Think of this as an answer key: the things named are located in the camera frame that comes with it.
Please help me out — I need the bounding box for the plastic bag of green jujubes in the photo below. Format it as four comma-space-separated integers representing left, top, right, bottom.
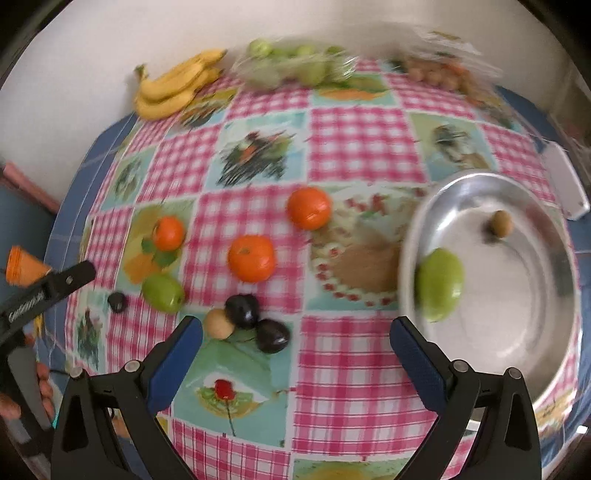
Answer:
231, 37, 361, 90

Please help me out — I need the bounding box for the silver metal bowl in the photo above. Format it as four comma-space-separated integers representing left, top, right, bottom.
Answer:
398, 172, 581, 411

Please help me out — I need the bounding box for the white flat device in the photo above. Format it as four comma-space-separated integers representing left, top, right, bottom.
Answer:
540, 143, 591, 221

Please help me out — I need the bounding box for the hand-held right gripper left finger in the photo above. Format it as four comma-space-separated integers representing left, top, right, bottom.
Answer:
51, 315, 204, 480

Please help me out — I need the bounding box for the person's left hand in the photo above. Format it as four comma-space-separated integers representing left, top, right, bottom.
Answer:
0, 362, 56, 422

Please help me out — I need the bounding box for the dark purple plum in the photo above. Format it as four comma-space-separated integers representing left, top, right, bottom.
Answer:
255, 318, 291, 354
225, 294, 260, 330

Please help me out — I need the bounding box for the brown kiwi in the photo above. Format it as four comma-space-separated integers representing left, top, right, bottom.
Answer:
489, 210, 513, 238
203, 308, 236, 341

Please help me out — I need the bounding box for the white shelf unit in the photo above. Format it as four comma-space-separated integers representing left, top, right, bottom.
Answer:
554, 60, 591, 153

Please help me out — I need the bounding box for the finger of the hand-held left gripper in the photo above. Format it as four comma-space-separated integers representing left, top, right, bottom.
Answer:
0, 261, 96, 344

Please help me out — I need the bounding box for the yellow banana bunch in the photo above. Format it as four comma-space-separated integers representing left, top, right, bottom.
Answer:
134, 48, 228, 121

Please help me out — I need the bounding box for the pink checkered printed tablecloth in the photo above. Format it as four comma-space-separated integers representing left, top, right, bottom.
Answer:
65, 55, 583, 480

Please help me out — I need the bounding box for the blue tablecloth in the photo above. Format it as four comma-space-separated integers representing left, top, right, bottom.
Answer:
44, 85, 591, 480

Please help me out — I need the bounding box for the orange mandarin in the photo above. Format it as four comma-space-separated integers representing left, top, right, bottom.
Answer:
152, 216, 186, 252
287, 187, 333, 230
228, 234, 277, 284

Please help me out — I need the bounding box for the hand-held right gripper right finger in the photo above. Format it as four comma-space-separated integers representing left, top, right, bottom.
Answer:
389, 316, 542, 480

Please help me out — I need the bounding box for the green jujube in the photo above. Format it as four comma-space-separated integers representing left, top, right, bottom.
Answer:
141, 273, 186, 313
414, 248, 465, 323

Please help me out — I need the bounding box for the orange pleated object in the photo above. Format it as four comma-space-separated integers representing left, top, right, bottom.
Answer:
6, 246, 52, 284

